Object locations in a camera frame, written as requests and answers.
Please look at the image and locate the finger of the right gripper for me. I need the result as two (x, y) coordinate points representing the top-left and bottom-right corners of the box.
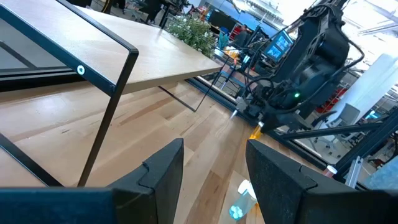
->
(257, 112), (283, 132)
(229, 96), (254, 120)

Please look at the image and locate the person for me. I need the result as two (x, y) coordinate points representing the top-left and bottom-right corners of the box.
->
(233, 24), (249, 47)

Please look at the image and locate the teal medicine bottle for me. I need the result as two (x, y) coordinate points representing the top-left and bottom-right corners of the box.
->
(228, 179), (259, 222)

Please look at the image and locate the potted green plant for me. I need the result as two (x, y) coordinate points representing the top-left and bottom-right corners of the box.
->
(166, 14), (218, 58)

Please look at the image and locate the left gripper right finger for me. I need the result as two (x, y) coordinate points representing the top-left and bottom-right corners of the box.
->
(245, 139), (357, 224)

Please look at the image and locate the grey office chair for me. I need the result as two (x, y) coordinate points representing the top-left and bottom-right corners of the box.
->
(310, 102), (361, 150)

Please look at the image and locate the orange medicine bottle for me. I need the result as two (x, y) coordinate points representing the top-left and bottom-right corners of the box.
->
(248, 126), (265, 141)

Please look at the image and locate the computer monitor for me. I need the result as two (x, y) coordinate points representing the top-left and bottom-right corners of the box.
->
(262, 29), (295, 63)

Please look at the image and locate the red medicine bottle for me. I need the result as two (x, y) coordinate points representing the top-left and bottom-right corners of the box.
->
(322, 164), (338, 179)

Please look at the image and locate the silver metal bracket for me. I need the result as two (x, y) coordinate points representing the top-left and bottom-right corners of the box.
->
(345, 155), (364, 189)

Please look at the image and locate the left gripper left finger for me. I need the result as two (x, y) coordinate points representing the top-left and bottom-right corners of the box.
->
(107, 138), (185, 224)

